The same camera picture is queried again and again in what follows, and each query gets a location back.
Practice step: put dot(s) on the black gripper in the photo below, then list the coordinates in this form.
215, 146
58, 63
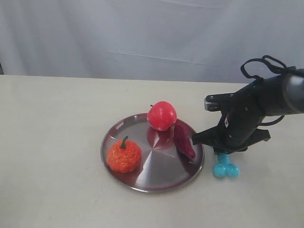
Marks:
237, 128

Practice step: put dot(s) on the turquoise toy bone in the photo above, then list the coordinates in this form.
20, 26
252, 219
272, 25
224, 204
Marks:
224, 167

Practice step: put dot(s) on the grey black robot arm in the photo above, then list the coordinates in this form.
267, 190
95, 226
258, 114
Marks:
277, 96

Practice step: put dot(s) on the dark red sweet potato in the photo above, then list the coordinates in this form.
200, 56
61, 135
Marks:
182, 141

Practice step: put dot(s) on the red toy apple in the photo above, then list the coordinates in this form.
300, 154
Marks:
162, 116

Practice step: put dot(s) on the round steel plate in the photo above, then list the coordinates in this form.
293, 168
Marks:
163, 167

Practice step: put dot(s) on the orange toy pumpkin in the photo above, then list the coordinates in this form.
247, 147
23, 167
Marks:
124, 156

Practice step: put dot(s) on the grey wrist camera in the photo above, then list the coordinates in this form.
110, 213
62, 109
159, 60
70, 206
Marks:
218, 102

